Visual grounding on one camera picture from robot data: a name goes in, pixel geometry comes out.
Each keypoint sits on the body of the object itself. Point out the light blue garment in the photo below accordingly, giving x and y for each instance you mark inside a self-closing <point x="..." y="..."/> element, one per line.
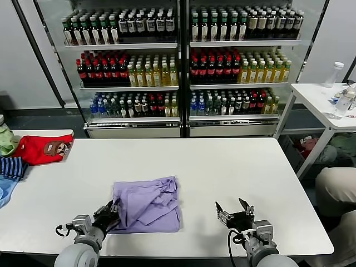
<point x="5" y="192"/>

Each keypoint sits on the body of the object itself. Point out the clear bottle beige lid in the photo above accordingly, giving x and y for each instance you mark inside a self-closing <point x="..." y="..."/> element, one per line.
<point x="341" y="109"/>

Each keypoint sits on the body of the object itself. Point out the silver right wrist camera block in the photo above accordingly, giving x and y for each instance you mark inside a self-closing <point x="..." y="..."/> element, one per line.
<point x="264" y="231"/>

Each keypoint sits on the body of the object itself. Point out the blue label water bottle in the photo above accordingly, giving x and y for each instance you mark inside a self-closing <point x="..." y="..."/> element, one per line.
<point x="101" y="110"/>
<point x="93" y="110"/>
<point x="201" y="107"/>
<point x="193" y="107"/>

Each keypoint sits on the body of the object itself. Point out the red garment bear print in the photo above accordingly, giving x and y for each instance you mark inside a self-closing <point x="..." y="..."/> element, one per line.
<point x="36" y="152"/>

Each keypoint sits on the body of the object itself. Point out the green cap white label bottle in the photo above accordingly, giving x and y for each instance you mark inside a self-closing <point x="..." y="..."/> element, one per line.
<point x="86" y="35"/>
<point x="67" y="35"/>
<point x="223" y="31"/>
<point x="205" y="31"/>
<point x="243" y="30"/>
<point x="214" y="31"/>
<point x="114" y="33"/>
<point x="195" y="31"/>
<point x="233" y="30"/>
<point x="95" y="34"/>
<point x="76" y="35"/>
<point x="104" y="34"/>

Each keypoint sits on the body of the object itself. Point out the dark green garment pile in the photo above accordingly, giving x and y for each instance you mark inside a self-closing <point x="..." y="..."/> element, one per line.
<point x="345" y="148"/>

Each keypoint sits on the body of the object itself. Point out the silver left wrist camera block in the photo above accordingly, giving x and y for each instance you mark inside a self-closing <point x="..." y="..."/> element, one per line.
<point x="82" y="224"/>

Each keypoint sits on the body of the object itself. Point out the grey crumpled garment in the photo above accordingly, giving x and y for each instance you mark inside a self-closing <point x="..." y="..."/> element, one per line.
<point x="327" y="155"/>

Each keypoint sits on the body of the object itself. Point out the purple t-shirt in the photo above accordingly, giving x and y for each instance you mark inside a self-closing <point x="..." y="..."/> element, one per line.
<point x="150" y="205"/>

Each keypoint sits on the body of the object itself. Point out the small dark drink bottle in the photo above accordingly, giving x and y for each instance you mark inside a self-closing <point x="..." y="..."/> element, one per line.
<point x="246" y="105"/>
<point x="224" y="107"/>
<point x="231" y="107"/>
<point x="131" y="109"/>
<point x="138" y="108"/>
<point x="238" y="106"/>
<point x="123" y="109"/>
<point x="145" y="108"/>

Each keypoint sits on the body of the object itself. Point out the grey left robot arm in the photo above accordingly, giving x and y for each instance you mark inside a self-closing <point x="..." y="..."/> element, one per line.
<point x="80" y="253"/>

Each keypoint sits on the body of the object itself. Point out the glass beverage display cabinet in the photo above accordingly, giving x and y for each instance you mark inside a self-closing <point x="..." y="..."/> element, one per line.
<point x="134" y="132"/>
<point x="231" y="130"/>

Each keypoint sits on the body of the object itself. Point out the dark bottle tan label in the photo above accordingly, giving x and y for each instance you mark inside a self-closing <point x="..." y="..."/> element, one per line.
<point x="252" y="24"/>
<point x="261" y="24"/>

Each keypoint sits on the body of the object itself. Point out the blue striped garment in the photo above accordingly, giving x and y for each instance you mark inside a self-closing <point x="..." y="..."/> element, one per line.
<point x="11" y="167"/>

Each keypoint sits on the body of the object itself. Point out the black framed cabinet door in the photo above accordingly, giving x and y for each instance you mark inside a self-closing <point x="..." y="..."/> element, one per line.
<point x="41" y="56"/>
<point x="312" y="41"/>

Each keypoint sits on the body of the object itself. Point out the light green garment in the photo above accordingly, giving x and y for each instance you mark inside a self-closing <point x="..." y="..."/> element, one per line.
<point x="7" y="142"/>

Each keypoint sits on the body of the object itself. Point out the red cap cola bottle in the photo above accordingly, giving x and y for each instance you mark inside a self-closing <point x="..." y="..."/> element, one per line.
<point x="228" y="71"/>
<point x="106" y="73"/>
<point x="123" y="73"/>
<point x="195" y="71"/>
<point x="203" y="71"/>
<point x="220" y="71"/>
<point x="261" y="104"/>
<point x="98" y="73"/>
<point x="114" y="73"/>
<point x="253" y="105"/>
<point x="236" y="70"/>
<point x="81" y="73"/>
<point x="89" y="73"/>
<point x="211" y="71"/>
<point x="161" y="107"/>
<point x="153" y="107"/>

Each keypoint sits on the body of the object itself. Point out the black plastic crate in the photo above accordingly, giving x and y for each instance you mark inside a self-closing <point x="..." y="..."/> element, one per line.
<point x="289" y="153"/>

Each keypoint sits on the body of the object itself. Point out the silver wrist camera block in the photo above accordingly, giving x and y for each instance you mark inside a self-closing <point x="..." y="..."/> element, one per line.
<point x="264" y="231"/>
<point x="82" y="224"/>

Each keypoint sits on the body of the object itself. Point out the dark bottle grey label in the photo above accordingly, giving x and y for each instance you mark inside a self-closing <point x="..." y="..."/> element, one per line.
<point x="170" y="25"/>
<point x="298" y="22"/>
<point x="123" y="27"/>
<point x="140" y="26"/>
<point x="160" y="25"/>
<point x="289" y="22"/>
<point x="131" y="26"/>
<point x="280" y="23"/>
<point x="151" y="25"/>
<point x="271" y="24"/>

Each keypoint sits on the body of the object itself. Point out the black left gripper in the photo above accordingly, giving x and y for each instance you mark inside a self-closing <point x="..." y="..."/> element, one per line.
<point x="105" y="218"/>

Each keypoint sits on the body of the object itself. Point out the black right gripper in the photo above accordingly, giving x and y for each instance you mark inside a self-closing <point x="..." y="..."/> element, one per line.
<point x="242" y="221"/>

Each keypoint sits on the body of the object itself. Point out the red crumpled garment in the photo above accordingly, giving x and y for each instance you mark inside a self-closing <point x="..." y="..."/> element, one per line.
<point x="307" y="146"/>

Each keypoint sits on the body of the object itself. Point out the clear bottle white cap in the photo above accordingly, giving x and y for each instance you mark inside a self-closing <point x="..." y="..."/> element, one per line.
<point x="335" y="75"/>

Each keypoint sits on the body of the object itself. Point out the green tinted water bottle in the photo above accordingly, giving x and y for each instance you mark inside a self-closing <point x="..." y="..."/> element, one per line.
<point x="209" y="107"/>
<point x="217" y="107"/>
<point x="115" y="109"/>
<point x="109" y="110"/>

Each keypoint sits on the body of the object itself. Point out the white side table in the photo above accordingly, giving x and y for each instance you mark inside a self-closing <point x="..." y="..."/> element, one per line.
<point x="312" y="100"/>

